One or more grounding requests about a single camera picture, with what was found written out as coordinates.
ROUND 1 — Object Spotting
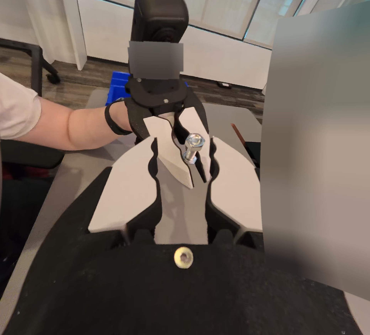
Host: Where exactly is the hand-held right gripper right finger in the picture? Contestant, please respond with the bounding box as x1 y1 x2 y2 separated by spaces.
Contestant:
204 136 263 243

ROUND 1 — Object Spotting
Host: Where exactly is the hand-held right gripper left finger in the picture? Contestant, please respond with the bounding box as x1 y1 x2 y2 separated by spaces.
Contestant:
88 137 163 243

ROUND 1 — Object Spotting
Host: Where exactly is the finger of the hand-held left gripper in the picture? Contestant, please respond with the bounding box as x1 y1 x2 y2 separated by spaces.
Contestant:
176 106 216 183
143 114 195 190

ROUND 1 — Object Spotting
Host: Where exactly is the steel hex bolt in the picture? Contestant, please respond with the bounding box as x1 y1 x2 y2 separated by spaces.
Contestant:
182 136 199 165

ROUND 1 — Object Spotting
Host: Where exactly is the blue plastic bin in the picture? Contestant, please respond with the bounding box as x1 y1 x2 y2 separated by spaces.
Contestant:
105 71 190 108

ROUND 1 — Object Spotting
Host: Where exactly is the person's left forearm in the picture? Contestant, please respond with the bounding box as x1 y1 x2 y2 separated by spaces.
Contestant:
68 103 130 150

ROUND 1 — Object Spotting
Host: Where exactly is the orange cloth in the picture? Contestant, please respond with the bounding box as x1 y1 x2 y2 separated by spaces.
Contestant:
3 164 54 179

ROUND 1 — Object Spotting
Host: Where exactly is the black chair armrest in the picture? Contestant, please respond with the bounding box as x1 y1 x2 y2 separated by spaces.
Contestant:
0 139 65 169

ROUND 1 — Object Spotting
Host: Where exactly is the black rolling stand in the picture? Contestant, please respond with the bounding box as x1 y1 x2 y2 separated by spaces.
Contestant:
0 37 61 97

